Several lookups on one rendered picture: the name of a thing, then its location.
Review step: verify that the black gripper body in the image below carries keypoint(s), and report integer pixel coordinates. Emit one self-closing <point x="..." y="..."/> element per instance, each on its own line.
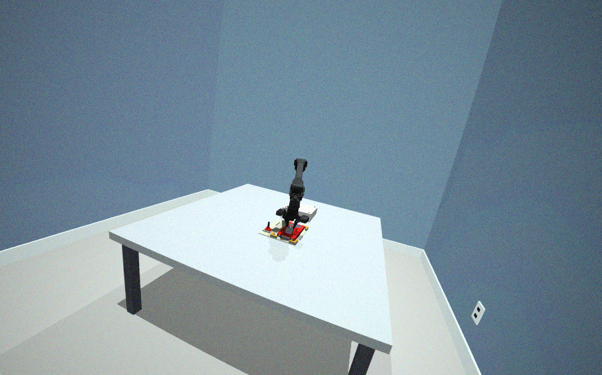
<point x="302" y="219"/>

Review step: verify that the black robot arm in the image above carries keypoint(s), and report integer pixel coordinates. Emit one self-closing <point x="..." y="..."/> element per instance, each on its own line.
<point x="296" y="190"/>

